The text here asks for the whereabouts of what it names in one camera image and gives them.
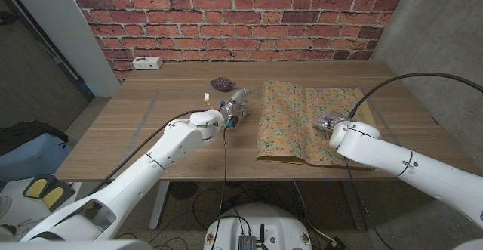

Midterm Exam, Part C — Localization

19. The black bag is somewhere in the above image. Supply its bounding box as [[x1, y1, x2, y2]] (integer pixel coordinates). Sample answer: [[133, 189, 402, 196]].
[[0, 119, 69, 155]]

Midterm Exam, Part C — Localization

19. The printed brick backdrop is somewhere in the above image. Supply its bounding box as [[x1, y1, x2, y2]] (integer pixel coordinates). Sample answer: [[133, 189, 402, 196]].
[[63, 0, 411, 83]]

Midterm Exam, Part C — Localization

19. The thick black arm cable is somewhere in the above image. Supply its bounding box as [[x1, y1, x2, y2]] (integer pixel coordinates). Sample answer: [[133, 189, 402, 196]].
[[88, 108, 211, 196], [346, 72, 483, 121]]

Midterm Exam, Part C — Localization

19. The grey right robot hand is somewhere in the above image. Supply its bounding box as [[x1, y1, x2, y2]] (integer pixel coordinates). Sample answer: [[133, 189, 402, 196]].
[[312, 110, 350, 132]]

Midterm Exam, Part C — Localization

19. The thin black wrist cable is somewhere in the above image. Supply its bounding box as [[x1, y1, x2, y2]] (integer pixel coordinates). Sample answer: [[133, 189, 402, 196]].
[[209, 123, 239, 250], [345, 159, 369, 213]]

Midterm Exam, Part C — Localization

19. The small dark brown object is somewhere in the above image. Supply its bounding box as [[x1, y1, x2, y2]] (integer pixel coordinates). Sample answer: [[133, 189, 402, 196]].
[[210, 76, 237, 93]]

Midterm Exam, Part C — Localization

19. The floral-backed kraft wrapping paper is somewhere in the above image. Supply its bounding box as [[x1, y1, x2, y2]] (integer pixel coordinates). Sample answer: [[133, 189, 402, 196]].
[[255, 79, 378, 171]]

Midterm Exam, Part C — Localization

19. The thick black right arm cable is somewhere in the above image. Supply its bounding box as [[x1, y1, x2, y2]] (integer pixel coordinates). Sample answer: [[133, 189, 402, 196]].
[[346, 72, 483, 121]]

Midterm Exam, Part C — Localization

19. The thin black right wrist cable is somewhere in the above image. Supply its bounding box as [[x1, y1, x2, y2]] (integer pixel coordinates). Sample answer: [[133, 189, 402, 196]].
[[345, 159, 369, 213]]

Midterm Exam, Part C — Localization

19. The white wall pillar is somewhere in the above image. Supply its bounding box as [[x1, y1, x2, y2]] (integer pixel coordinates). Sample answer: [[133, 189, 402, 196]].
[[3, 0, 121, 97]]

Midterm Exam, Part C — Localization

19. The thin black left wrist cable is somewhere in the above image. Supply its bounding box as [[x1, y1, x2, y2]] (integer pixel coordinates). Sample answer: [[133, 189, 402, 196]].
[[209, 123, 239, 250]]

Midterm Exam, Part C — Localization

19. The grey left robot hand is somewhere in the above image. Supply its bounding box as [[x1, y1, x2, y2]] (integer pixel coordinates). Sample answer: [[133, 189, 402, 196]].
[[217, 88, 253, 122]]

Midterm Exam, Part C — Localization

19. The blue storage bin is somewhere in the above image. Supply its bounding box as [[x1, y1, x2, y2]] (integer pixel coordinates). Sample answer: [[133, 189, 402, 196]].
[[0, 132, 72, 183]]

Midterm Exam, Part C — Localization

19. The metal table leg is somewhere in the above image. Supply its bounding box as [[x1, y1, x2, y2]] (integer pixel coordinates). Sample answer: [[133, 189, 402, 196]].
[[341, 181, 367, 231], [149, 181, 171, 231]]

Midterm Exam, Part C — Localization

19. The grey box on torso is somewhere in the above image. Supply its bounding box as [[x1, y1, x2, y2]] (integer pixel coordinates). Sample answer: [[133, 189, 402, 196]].
[[237, 234, 257, 250]]

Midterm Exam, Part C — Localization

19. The white robot torso base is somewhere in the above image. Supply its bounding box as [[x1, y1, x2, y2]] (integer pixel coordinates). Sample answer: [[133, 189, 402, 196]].
[[203, 203, 313, 250]]

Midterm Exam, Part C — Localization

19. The white power strip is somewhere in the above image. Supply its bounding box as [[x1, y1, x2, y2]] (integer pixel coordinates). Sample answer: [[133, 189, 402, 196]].
[[131, 56, 164, 71]]

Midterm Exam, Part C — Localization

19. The round black floor fan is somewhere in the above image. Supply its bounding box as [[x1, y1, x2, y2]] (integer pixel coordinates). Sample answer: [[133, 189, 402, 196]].
[[168, 181, 199, 201]]

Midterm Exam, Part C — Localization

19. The yellow black foot pedal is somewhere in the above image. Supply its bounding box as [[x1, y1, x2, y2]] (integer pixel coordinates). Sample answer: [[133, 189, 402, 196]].
[[22, 174, 76, 212]]

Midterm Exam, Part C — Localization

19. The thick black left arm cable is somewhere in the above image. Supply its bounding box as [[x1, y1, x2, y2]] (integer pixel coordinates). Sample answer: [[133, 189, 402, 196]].
[[88, 108, 211, 196]]

